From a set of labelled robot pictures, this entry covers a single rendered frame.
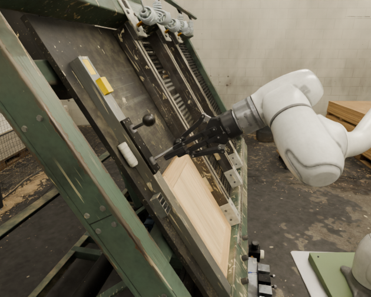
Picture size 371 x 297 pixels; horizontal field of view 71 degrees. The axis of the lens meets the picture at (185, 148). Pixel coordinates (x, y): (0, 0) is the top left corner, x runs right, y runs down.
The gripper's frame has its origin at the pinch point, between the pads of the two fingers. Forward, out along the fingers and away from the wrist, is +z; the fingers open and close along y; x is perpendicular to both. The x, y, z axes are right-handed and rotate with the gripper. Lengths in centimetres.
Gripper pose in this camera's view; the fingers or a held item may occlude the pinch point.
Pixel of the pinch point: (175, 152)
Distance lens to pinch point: 77.7
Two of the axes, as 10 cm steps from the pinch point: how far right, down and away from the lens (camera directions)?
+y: 5.0, 8.4, 1.9
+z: -8.4, 4.2, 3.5
